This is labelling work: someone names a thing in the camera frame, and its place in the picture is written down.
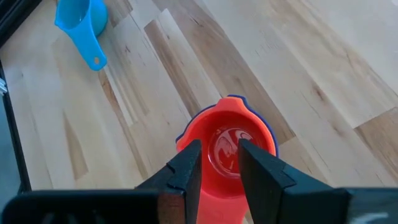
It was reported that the blue measuring cup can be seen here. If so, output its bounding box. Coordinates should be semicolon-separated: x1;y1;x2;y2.
54;0;109;72

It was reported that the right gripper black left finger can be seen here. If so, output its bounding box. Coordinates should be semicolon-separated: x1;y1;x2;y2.
136;139;203;224

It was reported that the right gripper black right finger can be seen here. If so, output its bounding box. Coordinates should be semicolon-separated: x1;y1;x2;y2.
238;138;345;224

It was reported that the black aluminium table frame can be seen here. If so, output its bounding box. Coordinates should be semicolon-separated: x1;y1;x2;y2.
0;0;43;194

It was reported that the orange measuring cup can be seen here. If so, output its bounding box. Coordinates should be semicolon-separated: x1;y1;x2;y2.
176;96;277;224

